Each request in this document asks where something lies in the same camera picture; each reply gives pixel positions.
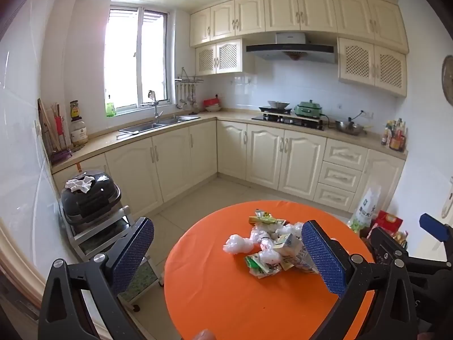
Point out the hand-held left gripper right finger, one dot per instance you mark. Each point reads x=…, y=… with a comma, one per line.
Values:
x=324, y=258

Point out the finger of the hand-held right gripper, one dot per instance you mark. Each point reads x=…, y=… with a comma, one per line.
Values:
x=433, y=225
x=384, y=244

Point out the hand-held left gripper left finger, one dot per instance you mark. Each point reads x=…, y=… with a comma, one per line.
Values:
x=132, y=251

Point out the white drink carton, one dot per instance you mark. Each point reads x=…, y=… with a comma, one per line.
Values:
x=292, y=251

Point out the person's left hand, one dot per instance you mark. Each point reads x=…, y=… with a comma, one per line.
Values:
x=206, y=335

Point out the red gift box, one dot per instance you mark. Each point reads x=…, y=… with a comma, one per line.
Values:
x=387, y=223

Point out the metal storage rack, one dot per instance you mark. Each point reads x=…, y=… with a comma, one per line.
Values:
x=102, y=235

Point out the white rice bag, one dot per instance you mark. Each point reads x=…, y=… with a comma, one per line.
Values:
x=364, y=209

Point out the black countertop oven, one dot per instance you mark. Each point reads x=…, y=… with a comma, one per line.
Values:
x=92, y=205

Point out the crumpled clear plastic wrap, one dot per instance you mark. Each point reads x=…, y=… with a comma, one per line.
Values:
x=265, y=235

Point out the yellow green snack packet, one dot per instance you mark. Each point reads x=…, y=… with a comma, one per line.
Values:
x=263, y=219

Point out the white crumpled cloth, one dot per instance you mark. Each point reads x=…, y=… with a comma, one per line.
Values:
x=79, y=184

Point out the crumpled white plastic wrap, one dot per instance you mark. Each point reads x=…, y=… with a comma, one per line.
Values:
x=235, y=244

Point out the group of condiment bottles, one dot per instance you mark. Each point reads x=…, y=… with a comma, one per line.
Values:
x=394, y=138

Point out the round orange table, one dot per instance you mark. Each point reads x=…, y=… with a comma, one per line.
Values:
x=226, y=301

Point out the cream base kitchen cabinets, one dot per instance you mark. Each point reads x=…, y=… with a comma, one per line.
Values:
x=262, y=156

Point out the steel wok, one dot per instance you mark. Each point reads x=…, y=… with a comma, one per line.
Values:
x=348, y=127

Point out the steel double sink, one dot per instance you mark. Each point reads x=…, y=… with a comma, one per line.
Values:
x=155, y=124

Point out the large clear jar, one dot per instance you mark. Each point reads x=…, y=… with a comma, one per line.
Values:
x=78, y=132

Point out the black gas stove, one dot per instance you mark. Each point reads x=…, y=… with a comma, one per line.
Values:
x=286, y=121

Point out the green dish soap bottle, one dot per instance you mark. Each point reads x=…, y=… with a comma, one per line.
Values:
x=110, y=110

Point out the steel kitchen faucet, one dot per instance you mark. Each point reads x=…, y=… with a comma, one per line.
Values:
x=155, y=108

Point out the round woven trivet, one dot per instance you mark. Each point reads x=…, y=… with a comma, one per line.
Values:
x=448, y=79

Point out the green electric cooker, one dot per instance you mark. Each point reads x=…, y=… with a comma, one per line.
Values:
x=308, y=109

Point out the dark bottle with yellow label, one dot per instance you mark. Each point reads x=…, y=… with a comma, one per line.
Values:
x=74, y=111

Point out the wooden cutting board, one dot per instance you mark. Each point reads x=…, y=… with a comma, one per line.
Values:
x=44, y=124

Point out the black frying pan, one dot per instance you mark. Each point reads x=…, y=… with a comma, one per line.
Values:
x=276, y=108

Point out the red lidded bowl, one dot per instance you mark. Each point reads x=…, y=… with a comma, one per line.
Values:
x=212, y=103

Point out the wide cream lattice door cabinet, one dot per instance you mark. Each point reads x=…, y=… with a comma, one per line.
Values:
x=371, y=65

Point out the hanging utensil rack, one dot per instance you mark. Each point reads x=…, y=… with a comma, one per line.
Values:
x=187, y=88

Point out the black range hood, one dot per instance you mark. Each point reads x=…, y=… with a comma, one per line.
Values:
x=293, y=51

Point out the small cream lattice door cabinet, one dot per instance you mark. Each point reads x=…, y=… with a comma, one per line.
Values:
x=219, y=56

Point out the wall socket with plug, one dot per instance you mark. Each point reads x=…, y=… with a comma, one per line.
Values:
x=366, y=114

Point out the cream upper wall cabinets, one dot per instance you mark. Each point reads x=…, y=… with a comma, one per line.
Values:
x=300, y=10

